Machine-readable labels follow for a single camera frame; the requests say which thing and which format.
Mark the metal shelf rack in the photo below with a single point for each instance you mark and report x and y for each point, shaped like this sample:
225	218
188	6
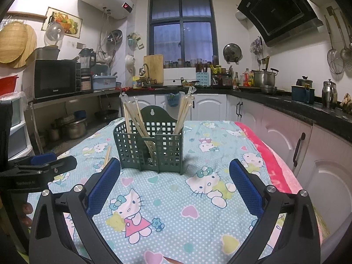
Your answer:
68	98

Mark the blue pot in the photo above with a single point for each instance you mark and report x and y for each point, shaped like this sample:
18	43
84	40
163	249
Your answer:
302	95

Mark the group of wooden chopsticks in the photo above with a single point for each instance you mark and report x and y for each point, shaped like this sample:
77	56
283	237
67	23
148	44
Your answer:
183	112

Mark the pink blanket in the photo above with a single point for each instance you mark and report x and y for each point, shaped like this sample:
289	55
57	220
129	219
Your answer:
277	170

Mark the black range hood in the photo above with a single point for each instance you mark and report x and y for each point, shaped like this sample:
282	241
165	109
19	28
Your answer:
277	11

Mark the dark framed window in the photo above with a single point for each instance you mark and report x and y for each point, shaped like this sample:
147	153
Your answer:
181	27

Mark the grey plastic container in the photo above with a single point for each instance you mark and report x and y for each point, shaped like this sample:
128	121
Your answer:
47	53

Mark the steel stock pot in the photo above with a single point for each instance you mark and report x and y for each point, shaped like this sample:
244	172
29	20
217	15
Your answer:
264	78

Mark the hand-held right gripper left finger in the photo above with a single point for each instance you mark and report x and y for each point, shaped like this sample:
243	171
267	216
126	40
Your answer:
104	188

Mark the green plastic utensil basket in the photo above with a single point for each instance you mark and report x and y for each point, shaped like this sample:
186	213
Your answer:
162	115

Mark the wooden chopstick pair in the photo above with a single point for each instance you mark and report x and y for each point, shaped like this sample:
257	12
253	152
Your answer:
107	156

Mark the steel ladle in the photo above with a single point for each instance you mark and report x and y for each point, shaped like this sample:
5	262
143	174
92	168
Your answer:
349	42

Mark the person's left hand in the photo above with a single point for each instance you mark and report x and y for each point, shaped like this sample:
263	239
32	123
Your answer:
27	214

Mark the black microwave oven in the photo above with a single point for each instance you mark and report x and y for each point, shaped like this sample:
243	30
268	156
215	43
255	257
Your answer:
52	78

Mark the wooden cutting board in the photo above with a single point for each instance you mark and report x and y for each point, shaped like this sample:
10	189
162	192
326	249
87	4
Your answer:
154	67

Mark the bowl of food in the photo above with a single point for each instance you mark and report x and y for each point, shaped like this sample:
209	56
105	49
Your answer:
187	83

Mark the fruit wall poster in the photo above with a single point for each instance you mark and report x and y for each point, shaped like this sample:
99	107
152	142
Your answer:
68	22

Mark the red plastic basin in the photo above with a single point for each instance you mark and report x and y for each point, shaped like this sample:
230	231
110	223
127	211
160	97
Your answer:
8	85

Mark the glass pot lid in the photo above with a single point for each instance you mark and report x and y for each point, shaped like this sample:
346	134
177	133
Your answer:
55	33

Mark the steel faucet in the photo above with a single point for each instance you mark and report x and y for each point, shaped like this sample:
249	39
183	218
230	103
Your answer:
145	78

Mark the pile of ginger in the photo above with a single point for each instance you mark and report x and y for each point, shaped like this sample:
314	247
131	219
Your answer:
346	103

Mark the white plastic drawer unit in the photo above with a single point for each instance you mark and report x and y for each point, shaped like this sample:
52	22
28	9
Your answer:
16	132

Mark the row of spice jars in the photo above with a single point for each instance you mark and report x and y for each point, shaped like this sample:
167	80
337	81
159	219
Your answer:
189	63

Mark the steel pot lid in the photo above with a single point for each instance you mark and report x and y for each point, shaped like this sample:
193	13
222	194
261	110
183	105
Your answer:
231	52

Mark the wall socket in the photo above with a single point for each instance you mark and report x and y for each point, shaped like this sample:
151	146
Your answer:
266	60
80	45

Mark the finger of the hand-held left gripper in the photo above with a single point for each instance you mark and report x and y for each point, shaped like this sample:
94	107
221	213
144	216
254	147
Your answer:
41	159
60	167

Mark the light blue utensil holder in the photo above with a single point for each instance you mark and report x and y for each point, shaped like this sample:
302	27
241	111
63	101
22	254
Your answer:
203	79

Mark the hanging small steel utensils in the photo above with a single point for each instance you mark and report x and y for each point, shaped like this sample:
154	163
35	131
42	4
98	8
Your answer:
257	48

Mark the small steel pot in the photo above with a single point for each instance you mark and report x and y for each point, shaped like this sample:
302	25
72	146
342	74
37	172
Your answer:
54	135

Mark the black kitchen countertop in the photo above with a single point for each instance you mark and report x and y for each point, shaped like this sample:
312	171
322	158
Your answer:
275	99

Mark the steel canister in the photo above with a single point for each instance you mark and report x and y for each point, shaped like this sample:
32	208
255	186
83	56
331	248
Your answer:
329	95

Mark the blue plastic dish basin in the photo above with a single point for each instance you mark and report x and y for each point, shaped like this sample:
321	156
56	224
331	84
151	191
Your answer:
104	83

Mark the wooden rolling pin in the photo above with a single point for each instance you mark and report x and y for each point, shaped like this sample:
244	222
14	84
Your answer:
27	15

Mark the steel cooking pot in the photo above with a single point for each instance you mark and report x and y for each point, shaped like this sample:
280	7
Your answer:
74	130

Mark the hanging steel colander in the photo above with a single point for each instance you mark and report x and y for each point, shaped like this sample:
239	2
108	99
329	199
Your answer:
114	36

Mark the row of condiment bottles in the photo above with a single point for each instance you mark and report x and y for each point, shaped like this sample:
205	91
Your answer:
244	81

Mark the round bamboo tray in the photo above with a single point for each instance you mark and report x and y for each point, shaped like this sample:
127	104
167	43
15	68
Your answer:
32	44
12	42

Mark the white base cabinets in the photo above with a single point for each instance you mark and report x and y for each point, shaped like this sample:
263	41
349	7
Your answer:
277	129

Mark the cartoon cat printed blanket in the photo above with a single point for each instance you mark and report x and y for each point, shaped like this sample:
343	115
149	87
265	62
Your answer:
170	198

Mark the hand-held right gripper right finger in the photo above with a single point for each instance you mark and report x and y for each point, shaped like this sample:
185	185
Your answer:
245	189

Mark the black wok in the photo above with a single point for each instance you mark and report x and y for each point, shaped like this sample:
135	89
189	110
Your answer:
106	115

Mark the yellow lid jar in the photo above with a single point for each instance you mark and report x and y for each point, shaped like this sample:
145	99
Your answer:
137	84

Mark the black blender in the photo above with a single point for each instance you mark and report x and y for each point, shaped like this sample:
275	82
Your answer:
86	59

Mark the hanging white green kitchen tools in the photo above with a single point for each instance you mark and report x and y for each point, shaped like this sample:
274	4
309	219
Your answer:
135	41

